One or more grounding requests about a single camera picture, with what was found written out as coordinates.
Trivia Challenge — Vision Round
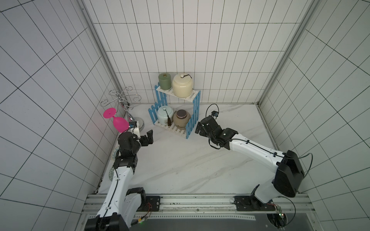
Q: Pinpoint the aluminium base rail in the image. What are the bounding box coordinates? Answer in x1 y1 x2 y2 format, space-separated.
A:
76 194 322 231

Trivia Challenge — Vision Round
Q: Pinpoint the green tea canister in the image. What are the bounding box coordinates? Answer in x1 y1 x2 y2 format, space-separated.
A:
159 73 172 90

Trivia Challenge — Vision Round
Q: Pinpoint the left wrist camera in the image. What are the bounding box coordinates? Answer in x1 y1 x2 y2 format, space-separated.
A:
129 121 141 138

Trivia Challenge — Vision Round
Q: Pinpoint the yellow patterned plate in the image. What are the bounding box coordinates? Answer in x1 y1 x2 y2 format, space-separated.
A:
112 148 119 160

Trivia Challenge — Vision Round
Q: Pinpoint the blue white wooden shelf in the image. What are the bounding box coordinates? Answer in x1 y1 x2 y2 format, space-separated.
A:
148 84 200 139

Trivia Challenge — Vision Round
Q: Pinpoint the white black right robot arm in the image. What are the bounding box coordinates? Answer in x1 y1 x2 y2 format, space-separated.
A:
195 116 305 204

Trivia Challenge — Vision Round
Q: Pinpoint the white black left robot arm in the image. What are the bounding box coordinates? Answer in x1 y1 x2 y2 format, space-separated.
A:
84 130 153 231

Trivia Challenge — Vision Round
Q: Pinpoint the light blue tea canister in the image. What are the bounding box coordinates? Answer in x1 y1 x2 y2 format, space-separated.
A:
157 105 174 126

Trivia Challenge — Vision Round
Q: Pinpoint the cream tea canister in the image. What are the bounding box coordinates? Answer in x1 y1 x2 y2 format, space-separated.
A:
172 73 193 98

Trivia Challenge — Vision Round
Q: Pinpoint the brown tea canister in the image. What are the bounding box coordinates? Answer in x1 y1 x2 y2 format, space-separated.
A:
173 109 191 130

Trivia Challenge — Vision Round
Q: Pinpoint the chrome glass holder stand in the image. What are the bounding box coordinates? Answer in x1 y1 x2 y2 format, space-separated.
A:
100 86 144 131

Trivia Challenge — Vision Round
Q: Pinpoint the pink plastic wine glass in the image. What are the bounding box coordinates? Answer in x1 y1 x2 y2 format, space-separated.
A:
103 108 130 133

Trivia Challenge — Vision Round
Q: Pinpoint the green patterned plate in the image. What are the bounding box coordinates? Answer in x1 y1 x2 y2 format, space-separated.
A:
108 167 115 182

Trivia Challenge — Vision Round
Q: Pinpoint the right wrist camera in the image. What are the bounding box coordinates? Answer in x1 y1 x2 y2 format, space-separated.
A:
211 111 219 118

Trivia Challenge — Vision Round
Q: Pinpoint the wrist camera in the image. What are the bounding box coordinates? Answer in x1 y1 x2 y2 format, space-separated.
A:
129 121 141 138
211 111 219 118

